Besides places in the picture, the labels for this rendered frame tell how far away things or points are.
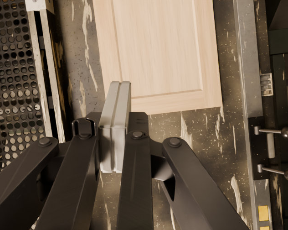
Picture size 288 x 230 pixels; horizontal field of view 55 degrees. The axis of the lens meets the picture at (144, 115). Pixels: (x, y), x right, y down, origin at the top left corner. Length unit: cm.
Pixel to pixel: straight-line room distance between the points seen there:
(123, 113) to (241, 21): 80
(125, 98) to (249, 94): 77
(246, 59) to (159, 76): 27
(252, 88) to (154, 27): 36
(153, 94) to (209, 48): 23
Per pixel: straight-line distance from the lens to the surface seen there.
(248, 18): 94
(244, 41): 93
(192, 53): 91
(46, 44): 92
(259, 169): 95
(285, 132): 85
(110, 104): 17
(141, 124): 16
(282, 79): 106
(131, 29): 92
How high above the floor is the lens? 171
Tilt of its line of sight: 27 degrees down
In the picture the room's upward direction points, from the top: 175 degrees clockwise
